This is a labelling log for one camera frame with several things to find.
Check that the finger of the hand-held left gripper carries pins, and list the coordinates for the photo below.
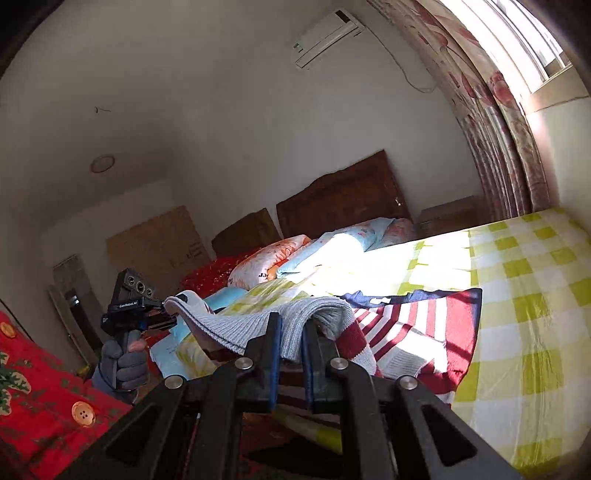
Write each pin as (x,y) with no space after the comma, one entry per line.
(158,322)

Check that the white wall air conditioner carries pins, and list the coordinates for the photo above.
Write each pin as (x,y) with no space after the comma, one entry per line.
(325,39)

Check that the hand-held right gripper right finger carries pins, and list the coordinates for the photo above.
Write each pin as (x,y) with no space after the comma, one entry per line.
(307,369)

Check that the orange floral pillow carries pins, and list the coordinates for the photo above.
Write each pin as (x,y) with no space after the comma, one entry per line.
(268,263)

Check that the large carved wooden headboard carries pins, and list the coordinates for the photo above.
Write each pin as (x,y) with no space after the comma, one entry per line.
(341,198)

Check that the pink floral curtain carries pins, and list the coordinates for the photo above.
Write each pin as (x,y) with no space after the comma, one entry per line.
(498,120)

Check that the round ceiling lamp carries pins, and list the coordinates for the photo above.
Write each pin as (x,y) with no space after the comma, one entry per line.
(102,164)

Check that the light blue floral quilt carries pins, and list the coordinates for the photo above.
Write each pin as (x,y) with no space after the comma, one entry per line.
(341,244)

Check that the wooden nightstand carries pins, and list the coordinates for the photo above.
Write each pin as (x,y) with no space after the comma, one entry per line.
(450,217)

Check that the red patterned blanket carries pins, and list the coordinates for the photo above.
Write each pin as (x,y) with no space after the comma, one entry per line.
(212,272)

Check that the leaning grey mirror panel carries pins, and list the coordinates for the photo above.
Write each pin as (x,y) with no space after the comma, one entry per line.
(76,300)

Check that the yellow checked bed sheet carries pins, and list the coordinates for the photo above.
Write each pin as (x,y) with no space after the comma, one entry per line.
(531,300)

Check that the red floral buttoned garment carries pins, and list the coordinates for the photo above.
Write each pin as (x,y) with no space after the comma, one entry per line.
(41,401)

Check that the person's left hand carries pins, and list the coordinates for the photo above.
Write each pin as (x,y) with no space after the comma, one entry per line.
(131,367)

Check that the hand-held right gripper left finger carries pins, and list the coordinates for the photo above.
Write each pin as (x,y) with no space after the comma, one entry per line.
(275,360)

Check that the red white striped knit sweater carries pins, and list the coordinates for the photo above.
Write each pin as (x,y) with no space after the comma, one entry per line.
(406,332)

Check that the barred window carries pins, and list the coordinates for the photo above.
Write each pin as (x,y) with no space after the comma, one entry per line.
(521,37)

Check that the pink floral pillow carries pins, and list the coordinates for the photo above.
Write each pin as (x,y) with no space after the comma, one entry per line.
(400,230)

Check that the light blue printed blanket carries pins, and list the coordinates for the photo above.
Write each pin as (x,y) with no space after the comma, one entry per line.
(171,357)

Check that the flat cardboard box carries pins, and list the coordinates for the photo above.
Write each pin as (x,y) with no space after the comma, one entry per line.
(157,244)

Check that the small wooden headboard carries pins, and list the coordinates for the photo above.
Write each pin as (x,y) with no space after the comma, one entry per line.
(247,233)

